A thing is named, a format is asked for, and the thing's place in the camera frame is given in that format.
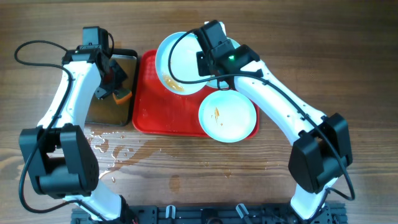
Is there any orange green sponge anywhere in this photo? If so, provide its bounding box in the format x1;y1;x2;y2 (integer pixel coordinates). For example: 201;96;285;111
112;88;132;105

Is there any red plastic tray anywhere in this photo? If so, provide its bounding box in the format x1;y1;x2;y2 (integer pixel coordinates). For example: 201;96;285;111
132;49;261;138

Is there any light blue plate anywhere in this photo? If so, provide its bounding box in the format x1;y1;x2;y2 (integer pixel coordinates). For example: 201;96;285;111
198;90;257;143
155;32;210;95
206;37;240;89

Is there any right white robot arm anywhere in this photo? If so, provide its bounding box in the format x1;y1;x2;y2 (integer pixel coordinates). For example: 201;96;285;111
196;45;355;222

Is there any black water tray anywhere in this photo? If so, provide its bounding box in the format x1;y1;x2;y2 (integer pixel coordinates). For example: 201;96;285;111
85;49;139;126

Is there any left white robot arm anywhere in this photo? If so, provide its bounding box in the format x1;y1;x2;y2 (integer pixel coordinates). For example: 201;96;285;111
19;49;135;223

